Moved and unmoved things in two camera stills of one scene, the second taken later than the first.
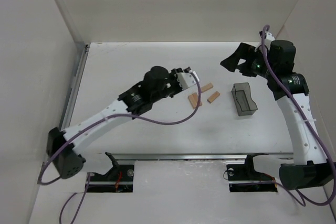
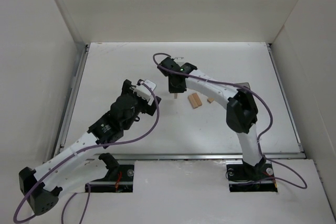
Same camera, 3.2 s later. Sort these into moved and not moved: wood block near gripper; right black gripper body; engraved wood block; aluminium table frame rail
Moved: right black gripper body
Not moved: wood block near gripper; engraved wood block; aluminium table frame rail
